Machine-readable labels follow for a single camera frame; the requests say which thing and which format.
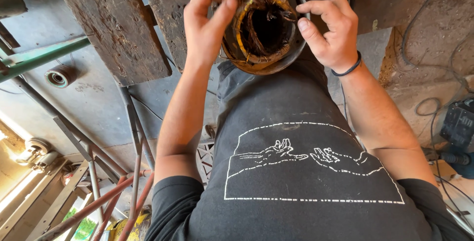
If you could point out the person's right hand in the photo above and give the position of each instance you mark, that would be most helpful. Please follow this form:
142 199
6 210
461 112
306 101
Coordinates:
335 35

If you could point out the person's left hand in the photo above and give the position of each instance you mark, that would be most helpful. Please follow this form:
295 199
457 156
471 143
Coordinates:
202 30

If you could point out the round metal motor stator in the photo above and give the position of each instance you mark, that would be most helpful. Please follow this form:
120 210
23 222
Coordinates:
283 54

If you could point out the black wristband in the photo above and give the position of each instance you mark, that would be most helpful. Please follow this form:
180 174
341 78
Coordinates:
351 68

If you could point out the narrow weathered wooden plank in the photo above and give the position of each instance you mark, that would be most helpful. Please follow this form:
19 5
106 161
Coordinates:
170 7

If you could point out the wide weathered wooden plank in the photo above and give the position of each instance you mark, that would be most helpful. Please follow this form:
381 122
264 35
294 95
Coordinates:
114 26

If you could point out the patterned metal grate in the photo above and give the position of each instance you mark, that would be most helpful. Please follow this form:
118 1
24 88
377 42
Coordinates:
205 157

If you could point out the small grey roll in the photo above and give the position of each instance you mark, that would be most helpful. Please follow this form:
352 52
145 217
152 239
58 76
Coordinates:
60 76

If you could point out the grey metal pipe stand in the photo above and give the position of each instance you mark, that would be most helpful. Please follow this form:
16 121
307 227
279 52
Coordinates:
92 137

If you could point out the blue power tool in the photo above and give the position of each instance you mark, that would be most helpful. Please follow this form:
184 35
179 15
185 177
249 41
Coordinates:
459 133

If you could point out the black printed t-shirt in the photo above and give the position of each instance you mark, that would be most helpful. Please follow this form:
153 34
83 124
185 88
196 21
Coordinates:
296 196

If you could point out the rusty red metal pipes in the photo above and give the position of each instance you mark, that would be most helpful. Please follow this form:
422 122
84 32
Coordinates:
111 204

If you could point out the angle grinder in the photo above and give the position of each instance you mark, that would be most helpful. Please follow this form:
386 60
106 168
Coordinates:
37 154

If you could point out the yellow machine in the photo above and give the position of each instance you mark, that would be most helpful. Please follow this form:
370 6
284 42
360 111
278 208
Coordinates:
127 230

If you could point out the green metal frame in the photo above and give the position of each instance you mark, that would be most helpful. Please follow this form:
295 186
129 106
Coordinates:
40 57

